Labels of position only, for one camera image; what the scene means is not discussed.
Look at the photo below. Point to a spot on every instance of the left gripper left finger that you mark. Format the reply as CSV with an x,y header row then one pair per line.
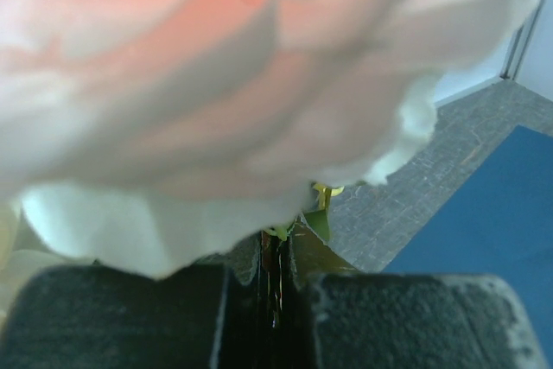
x,y
204,316

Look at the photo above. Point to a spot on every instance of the pale pink flower stem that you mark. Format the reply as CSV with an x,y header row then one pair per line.
x,y
149,133

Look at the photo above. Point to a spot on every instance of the right aluminium frame post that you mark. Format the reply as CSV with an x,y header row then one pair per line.
x,y
519,45

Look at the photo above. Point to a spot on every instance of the blue wrapping paper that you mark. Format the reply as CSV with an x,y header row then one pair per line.
x,y
499,221

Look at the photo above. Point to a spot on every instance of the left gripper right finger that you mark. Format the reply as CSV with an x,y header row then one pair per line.
x,y
341,317

